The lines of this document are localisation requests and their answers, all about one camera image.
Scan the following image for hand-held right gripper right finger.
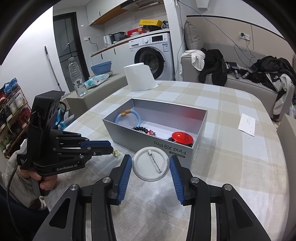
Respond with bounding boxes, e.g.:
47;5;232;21
169;155;272;241

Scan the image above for clear round pin badge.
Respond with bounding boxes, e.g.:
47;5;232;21
132;146;173;182

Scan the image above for blue basin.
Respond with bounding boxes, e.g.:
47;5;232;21
90;60;113;75

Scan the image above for black striped garment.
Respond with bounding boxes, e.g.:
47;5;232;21
198;48;228;86

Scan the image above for yellow box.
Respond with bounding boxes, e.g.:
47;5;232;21
139;19;164;27

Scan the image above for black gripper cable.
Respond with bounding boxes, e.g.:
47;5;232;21
6;166;22;203

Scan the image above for red basket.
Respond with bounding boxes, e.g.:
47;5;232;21
126;27;144;37

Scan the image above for white paper roll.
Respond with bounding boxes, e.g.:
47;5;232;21
123;62;159;92

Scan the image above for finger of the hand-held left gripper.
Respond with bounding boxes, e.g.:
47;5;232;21
55;132;112;150
56;147;114;168

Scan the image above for white washing machine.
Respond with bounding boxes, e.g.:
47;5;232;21
129;32;175;81

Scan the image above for grey mop handle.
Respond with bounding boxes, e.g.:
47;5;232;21
44;46;63;92

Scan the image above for white garment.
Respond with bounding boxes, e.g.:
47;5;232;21
181;49;206;71

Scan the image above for grey sofa pillow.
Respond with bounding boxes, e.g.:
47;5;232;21
184;20;205;52

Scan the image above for person's left forearm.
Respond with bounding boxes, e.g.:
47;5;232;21
0;157;48;211

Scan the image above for light blue bracelet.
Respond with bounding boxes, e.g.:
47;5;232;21
115;110;142;130

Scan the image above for grey cardboard box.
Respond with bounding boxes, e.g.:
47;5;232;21
102;98;208;168

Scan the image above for wet wipes packet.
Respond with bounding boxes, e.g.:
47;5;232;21
83;74;110;89

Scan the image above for black bead bracelet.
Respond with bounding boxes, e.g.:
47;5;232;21
132;126;158;136

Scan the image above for white envelope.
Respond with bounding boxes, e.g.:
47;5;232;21
238;113;256;137

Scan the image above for white grey jacket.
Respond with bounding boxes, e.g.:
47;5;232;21
266;70;295;121

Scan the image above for grey sofa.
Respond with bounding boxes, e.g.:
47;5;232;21
180;19;296;121

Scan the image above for person's left hand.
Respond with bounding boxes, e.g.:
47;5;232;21
30;172;59;191

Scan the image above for black jacket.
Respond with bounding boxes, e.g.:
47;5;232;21
246;55;294;84

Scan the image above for clear water bottle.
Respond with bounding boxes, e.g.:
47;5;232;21
68;57;88;97

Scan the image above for shoe rack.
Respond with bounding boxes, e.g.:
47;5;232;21
0;78;32;159

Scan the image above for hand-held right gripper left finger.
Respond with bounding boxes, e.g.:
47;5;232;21
32;154;133;241

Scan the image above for red round badge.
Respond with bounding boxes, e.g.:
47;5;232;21
171;131;194;145

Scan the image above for dark glass door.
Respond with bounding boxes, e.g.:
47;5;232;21
53;12;92;87

